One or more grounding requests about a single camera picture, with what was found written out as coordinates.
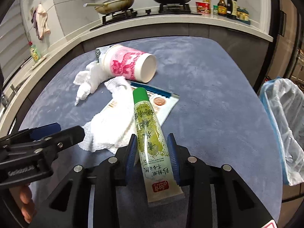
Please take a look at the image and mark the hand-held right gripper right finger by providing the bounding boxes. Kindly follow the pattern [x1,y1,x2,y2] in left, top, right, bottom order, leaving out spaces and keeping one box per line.
[166,133,271,228]

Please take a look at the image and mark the black gas stove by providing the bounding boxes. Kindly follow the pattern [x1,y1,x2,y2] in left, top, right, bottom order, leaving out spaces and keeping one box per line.
[90,3,202,31]

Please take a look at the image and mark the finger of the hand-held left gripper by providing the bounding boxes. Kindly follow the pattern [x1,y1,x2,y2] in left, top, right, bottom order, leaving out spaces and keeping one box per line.
[31,125,85,155]
[0,123,62,146]

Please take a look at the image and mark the blue bin with white liner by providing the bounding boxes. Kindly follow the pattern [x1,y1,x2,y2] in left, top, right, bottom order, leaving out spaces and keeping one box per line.
[259,76,304,187]

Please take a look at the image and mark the red instant noodle cup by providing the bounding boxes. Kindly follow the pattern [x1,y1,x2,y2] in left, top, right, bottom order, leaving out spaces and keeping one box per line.
[196,1,211,14]

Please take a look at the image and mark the green paste tube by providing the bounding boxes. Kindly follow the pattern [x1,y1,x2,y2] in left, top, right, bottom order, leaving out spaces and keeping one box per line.
[132,87,184,207]

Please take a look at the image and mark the dark soy sauce bottle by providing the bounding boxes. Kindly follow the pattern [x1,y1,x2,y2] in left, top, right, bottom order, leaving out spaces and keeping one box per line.
[226,0,238,20]

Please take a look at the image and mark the beige frying pan with lid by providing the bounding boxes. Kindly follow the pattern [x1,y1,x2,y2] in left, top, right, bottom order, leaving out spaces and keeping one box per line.
[84,0,136,15]

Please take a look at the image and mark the crumpled white tissue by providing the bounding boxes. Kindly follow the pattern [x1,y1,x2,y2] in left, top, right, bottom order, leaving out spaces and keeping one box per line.
[73,61,111,106]

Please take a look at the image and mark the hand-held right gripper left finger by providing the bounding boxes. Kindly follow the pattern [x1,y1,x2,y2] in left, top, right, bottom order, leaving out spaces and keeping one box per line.
[28,133,138,228]

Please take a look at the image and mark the small grey green packet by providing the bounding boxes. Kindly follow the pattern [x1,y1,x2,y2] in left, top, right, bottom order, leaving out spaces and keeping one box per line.
[95,47,110,61]

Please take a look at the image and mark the white zip snack packet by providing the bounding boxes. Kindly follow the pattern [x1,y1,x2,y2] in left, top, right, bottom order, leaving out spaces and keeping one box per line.
[102,81,180,126]

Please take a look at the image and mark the grey kitchen counter cabinet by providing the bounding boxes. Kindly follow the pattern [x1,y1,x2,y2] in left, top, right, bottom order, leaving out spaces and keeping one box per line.
[0,12,273,133]

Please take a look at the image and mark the white paper towel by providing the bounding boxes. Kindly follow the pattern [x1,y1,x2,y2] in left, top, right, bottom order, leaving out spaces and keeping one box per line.
[78,77,135,153]

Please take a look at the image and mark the green dish soap bottle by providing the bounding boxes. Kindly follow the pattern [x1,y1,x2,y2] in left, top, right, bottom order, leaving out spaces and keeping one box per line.
[30,41,42,63]

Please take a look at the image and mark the glass sliding door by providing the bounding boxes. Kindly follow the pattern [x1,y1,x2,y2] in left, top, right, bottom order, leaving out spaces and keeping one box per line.
[268,0,304,95]

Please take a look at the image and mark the person's left hand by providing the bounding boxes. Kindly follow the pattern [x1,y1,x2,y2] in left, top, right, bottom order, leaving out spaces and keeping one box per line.
[9,185,36,224]

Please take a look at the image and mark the pink printed paper cup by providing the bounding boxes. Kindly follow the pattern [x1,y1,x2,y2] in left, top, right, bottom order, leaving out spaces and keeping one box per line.
[99,44,158,83]

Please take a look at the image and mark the brown sauce bottle yellow label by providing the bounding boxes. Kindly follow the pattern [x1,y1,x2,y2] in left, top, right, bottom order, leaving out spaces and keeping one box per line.
[218,0,228,17]

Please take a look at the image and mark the blue table cloth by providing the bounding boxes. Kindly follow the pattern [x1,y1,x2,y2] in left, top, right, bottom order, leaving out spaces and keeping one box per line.
[18,36,283,228]

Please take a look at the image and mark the hanging kitchen cloth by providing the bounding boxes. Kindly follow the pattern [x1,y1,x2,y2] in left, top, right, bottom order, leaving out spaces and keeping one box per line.
[32,3,51,40]

